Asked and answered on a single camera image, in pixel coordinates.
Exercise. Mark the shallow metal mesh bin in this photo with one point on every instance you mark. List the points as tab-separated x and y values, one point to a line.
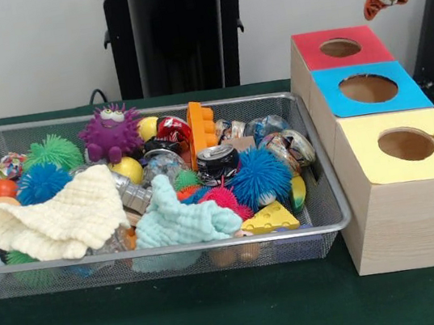
322	212

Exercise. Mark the blue spiky rubber ball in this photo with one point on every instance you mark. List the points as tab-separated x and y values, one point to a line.
261	174
42	182

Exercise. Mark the orange building block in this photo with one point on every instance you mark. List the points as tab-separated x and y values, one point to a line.
200	132

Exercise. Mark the yellow cheese wedge toy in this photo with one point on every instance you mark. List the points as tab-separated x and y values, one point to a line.
270	220

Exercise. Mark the purple spiky monster toy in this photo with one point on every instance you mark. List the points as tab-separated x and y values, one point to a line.
111	135

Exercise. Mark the mint knitted cloth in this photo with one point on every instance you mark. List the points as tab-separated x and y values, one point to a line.
177	221

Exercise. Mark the green spiky rubber ball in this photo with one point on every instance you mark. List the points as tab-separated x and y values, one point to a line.
52	152

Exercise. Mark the dark green table cloth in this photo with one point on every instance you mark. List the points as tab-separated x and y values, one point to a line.
223	317

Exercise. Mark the cream knitted cloth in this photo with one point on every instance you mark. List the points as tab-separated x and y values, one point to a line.
54	219

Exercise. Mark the orange rubber ball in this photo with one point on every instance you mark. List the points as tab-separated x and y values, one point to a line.
0	189

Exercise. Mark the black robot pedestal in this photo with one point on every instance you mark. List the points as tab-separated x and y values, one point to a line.
181	33

